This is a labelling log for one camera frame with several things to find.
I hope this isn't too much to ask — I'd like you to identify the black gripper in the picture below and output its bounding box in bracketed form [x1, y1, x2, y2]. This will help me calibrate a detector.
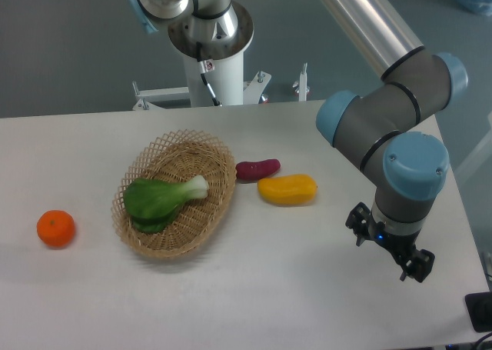
[345, 202, 435, 283]

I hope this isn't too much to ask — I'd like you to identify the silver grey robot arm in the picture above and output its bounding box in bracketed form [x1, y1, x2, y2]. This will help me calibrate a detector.
[128, 0, 467, 282]

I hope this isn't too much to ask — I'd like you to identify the woven bamboo basket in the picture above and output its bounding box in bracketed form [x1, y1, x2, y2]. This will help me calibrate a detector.
[111, 130, 236, 258]

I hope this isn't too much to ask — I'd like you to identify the green bok choy vegetable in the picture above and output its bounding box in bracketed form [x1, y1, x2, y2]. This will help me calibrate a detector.
[123, 175, 209, 234]

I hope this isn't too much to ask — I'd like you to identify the yellow mango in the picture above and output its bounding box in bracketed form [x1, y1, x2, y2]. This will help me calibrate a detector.
[257, 174, 317, 205]

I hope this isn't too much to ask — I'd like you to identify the black device at table edge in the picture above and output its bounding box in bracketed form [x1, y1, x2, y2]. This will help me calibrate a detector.
[464, 292, 492, 332]

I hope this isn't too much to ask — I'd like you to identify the purple sweet potato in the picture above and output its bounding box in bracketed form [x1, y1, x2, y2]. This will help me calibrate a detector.
[235, 158, 281, 182]

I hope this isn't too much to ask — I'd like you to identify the orange tangerine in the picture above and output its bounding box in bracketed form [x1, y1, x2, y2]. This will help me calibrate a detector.
[36, 210, 76, 248]

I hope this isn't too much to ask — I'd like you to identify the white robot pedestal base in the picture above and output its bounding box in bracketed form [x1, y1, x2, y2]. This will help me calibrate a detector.
[131, 2, 311, 112]

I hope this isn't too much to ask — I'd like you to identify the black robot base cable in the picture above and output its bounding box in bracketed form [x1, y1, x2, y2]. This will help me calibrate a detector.
[194, 41, 223, 108]

